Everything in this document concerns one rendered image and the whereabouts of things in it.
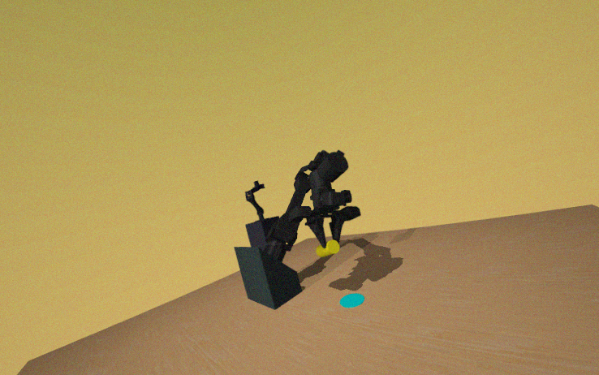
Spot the yellow cylinder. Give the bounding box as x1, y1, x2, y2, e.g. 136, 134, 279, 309
317, 240, 339, 257

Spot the cyan flat circle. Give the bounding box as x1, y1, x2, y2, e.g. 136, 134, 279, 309
340, 294, 364, 308

